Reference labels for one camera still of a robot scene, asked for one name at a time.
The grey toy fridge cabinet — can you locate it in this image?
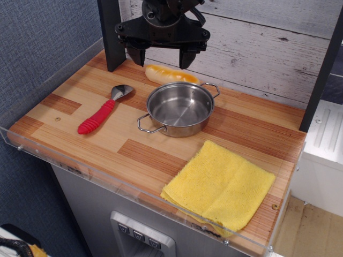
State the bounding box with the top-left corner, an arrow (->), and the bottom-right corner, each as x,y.
50,163 -> 258,257

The silver dispenser button panel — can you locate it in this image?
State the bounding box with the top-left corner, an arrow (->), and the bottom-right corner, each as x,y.
110,211 -> 176,256

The yellow object bottom left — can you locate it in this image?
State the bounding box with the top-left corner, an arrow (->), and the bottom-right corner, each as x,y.
29,245 -> 48,257

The clear acrylic table guard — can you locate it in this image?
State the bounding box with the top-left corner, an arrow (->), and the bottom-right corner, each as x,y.
1,40 -> 305,256

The dark vertical post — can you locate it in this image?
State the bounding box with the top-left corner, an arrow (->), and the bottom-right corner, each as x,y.
299,9 -> 342,132
97,0 -> 126,72

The dark left vertical post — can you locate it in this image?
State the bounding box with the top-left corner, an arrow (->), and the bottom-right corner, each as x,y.
97,0 -> 126,72

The black cable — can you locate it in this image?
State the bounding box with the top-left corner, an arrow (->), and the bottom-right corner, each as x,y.
190,7 -> 207,27

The dark right vertical post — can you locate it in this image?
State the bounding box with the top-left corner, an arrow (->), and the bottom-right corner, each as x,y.
299,9 -> 342,132

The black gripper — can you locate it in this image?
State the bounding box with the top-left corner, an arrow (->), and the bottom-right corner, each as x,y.
115,15 -> 210,70

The toy bread roll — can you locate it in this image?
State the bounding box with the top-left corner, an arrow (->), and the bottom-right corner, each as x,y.
145,64 -> 200,85

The stainless steel pot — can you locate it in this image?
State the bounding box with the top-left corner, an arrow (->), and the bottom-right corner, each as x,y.
137,81 -> 220,138

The red handled metal spoon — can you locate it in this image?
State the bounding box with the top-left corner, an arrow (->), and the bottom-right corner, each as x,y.
77,85 -> 133,134

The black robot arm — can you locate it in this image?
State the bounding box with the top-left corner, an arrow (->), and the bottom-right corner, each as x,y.
115,1 -> 211,69

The white toy sink unit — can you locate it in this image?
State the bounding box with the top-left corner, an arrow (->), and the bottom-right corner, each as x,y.
290,100 -> 342,216

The yellow folded cloth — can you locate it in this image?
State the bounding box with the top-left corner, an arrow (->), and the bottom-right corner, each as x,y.
160,140 -> 275,237

